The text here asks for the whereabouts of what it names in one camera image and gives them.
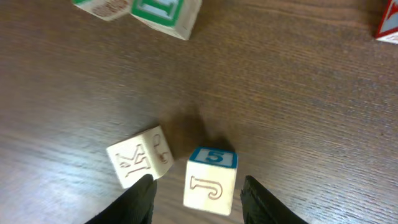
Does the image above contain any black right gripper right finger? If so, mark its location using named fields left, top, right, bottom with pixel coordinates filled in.
left=240, top=175, right=308, bottom=224

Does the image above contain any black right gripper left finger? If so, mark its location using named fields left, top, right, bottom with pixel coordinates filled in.
left=85, top=174, right=157, bottom=224

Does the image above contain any blue K wooden block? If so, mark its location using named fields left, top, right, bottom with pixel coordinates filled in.
left=106, top=126, right=174, bottom=189

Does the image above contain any yellow J wooden block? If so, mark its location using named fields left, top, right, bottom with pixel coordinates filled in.
left=183, top=146, right=238, bottom=216

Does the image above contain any green N wooden block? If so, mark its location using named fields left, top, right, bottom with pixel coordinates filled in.
left=131, top=0, right=203, bottom=40

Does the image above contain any red I wooden block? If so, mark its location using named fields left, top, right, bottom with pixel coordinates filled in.
left=375, top=0, right=397, bottom=44

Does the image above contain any green B wooden block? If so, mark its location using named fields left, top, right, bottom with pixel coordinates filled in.
left=72, top=0, right=133, bottom=21

